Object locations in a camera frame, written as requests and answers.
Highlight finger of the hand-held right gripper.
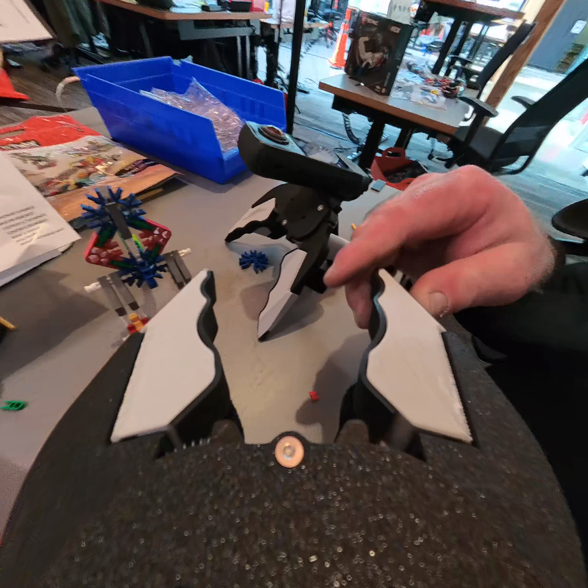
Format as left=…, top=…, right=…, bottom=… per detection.
left=256, top=248, right=308, bottom=342
left=224, top=202, right=276, bottom=244

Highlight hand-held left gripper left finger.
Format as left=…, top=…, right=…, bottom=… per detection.
left=110, top=269, right=243, bottom=444

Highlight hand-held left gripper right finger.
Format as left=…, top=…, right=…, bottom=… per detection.
left=339, top=269, right=475, bottom=460

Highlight colourful construction toy model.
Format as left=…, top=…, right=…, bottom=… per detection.
left=83, top=186, right=193, bottom=334

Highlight person's right forearm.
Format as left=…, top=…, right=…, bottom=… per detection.
left=459, top=236, right=588, bottom=368

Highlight person's right hand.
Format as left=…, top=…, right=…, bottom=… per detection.
left=324, top=165, right=557, bottom=329

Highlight blue snowflake toy connector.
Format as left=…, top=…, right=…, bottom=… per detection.
left=238, top=250, right=270, bottom=274

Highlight black metal pole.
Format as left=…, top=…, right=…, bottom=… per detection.
left=284, top=0, right=307, bottom=135

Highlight clear plastic bags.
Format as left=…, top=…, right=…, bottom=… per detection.
left=139, top=77, right=245, bottom=153

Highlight wooden work table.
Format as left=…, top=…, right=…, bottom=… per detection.
left=319, top=73, right=475, bottom=172

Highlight orange traffic cone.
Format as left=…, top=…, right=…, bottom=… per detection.
left=328, top=8, right=353, bottom=70

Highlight blue plastic bin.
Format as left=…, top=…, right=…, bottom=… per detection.
left=72, top=55, right=288, bottom=185

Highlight black product box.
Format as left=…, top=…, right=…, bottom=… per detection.
left=344, top=11, right=413, bottom=96

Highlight long wooden desk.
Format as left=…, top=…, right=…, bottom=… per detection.
left=98, top=0, right=273, bottom=43

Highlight white printed paper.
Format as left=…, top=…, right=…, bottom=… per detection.
left=0, top=152, right=82, bottom=288

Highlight black mesh office chair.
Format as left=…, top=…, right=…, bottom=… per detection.
left=442, top=59, right=588, bottom=176

